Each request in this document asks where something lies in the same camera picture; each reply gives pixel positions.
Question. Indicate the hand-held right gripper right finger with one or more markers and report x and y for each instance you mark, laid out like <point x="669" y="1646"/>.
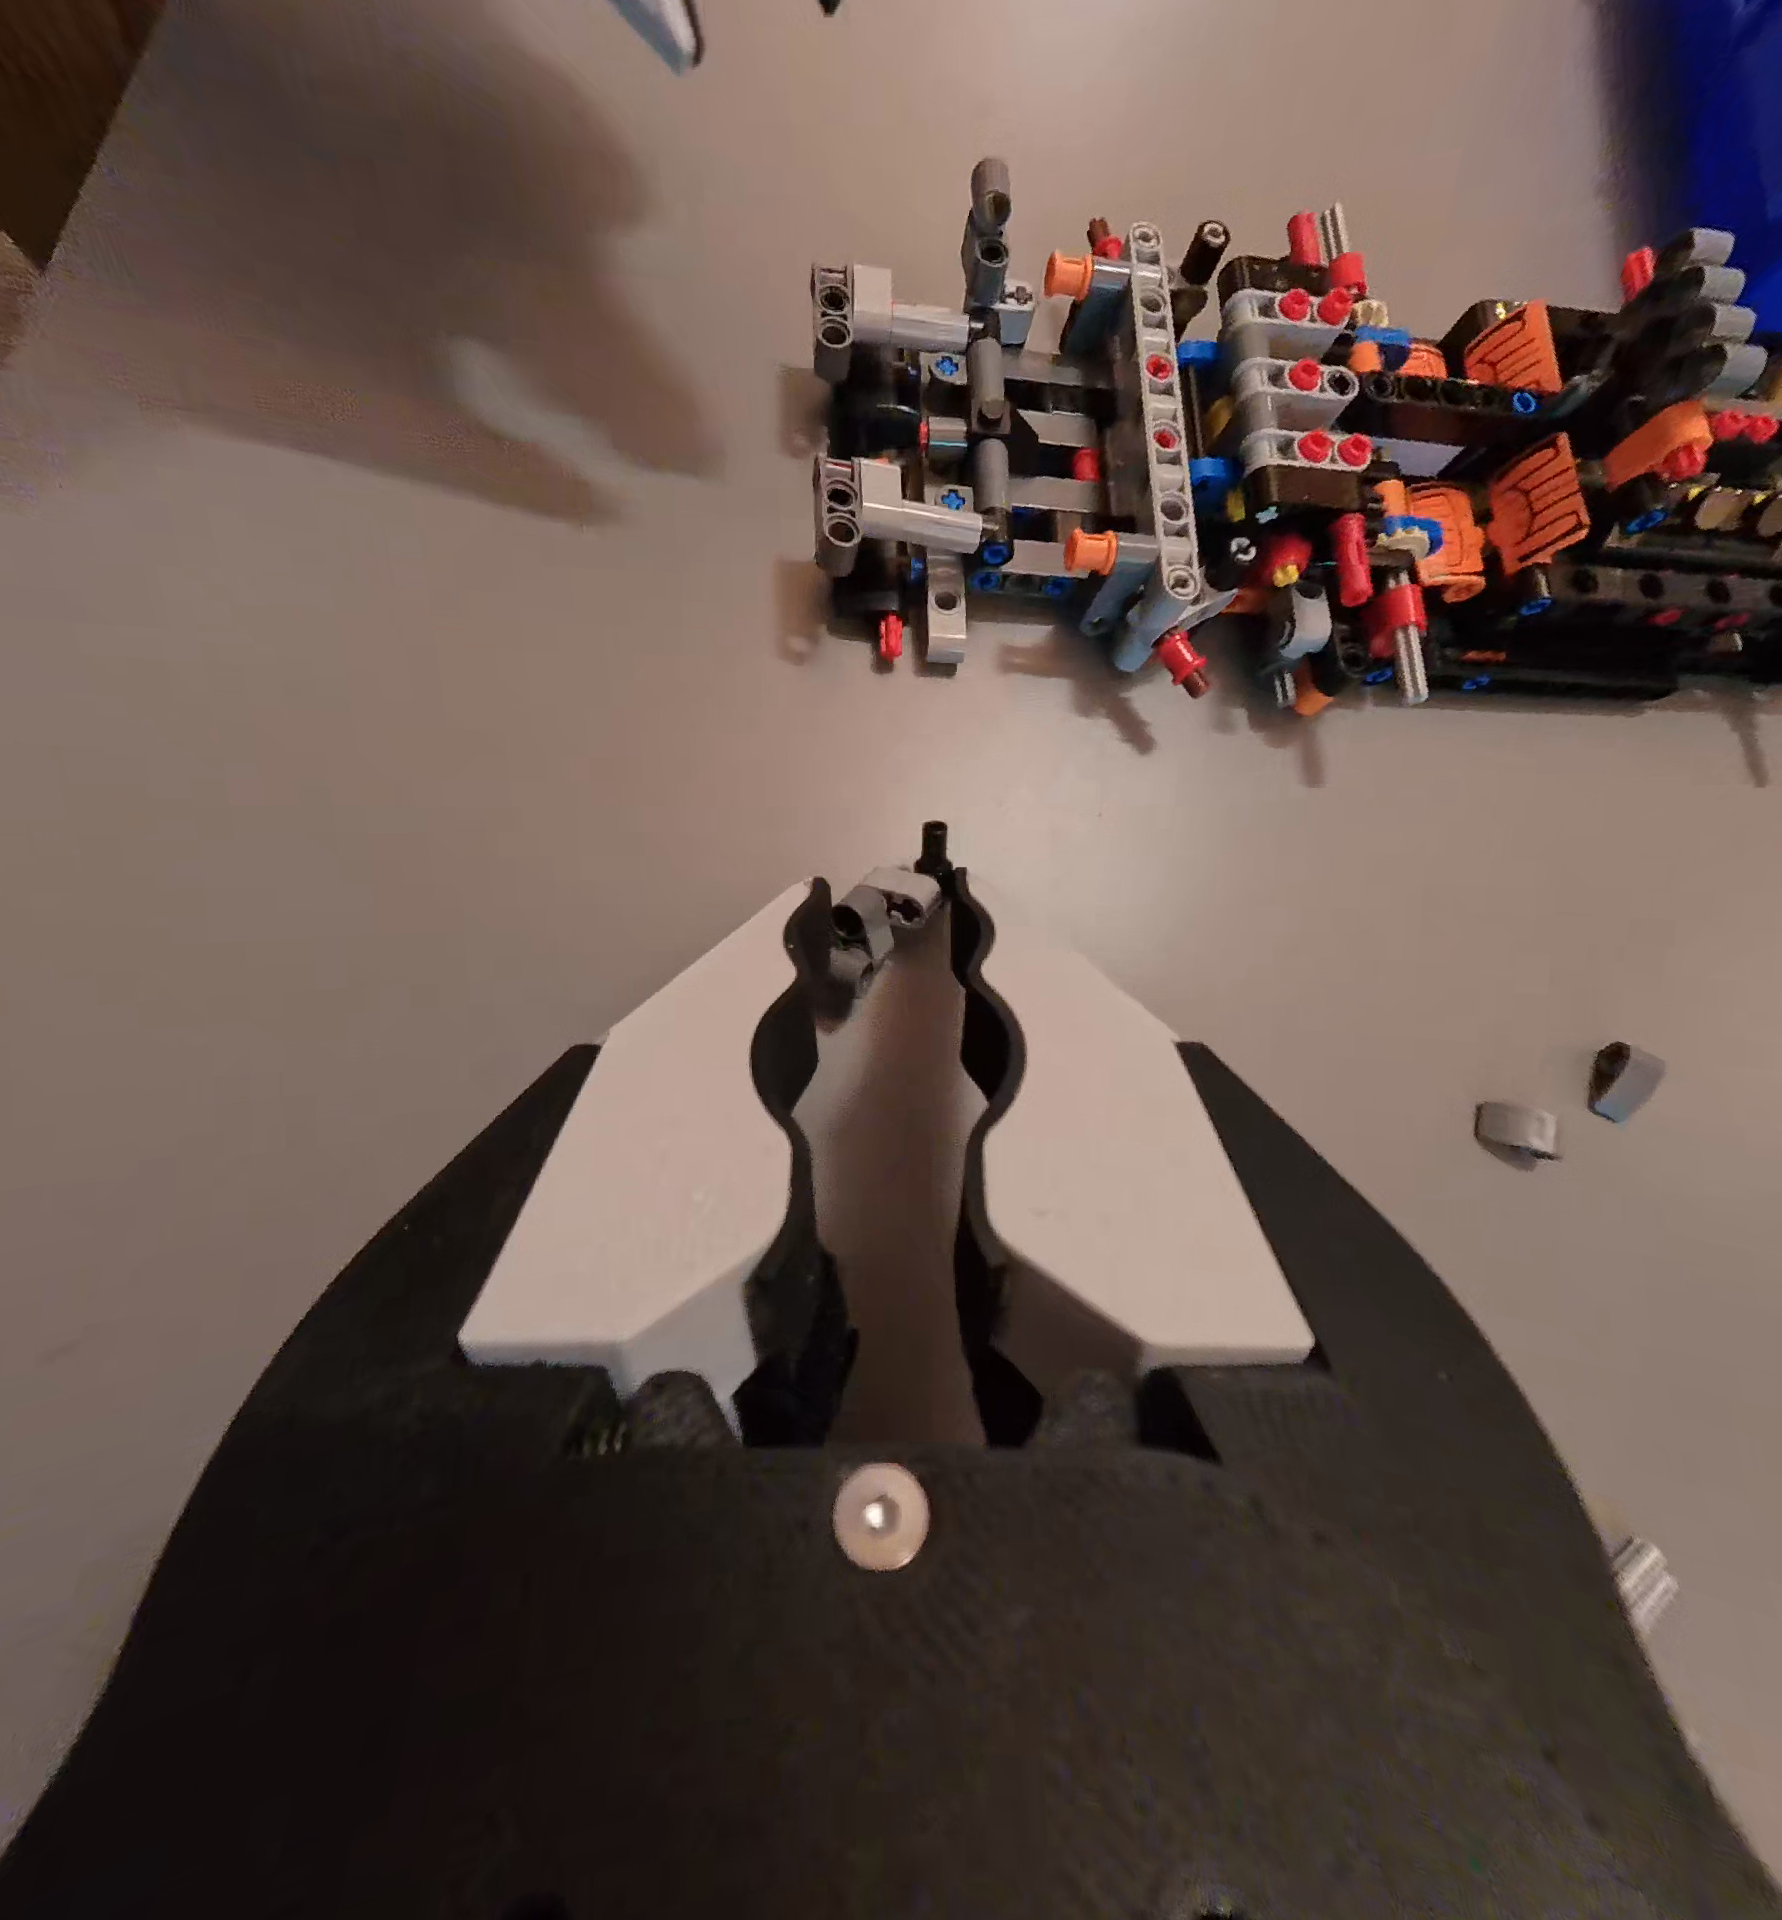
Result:
<point x="1147" y="1200"/>

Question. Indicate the grey lego connector subassembly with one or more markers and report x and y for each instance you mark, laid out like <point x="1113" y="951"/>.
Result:
<point x="891" y="909"/>

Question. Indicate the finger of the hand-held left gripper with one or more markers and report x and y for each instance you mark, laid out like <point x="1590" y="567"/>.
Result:
<point x="665" y="27"/>

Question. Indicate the curved grey lego piece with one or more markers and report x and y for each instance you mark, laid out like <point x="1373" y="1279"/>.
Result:
<point x="1627" y="1082"/>
<point x="1518" y="1132"/>

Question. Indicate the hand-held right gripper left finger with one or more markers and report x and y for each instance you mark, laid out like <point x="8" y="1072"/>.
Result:
<point x="637" y="1200"/>

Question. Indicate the lego car chassis model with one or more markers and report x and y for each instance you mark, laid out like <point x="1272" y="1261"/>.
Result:
<point x="1283" y="450"/>

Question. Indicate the blue bin with square tag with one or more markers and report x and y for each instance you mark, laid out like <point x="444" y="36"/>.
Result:
<point x="1777" y="120"/>

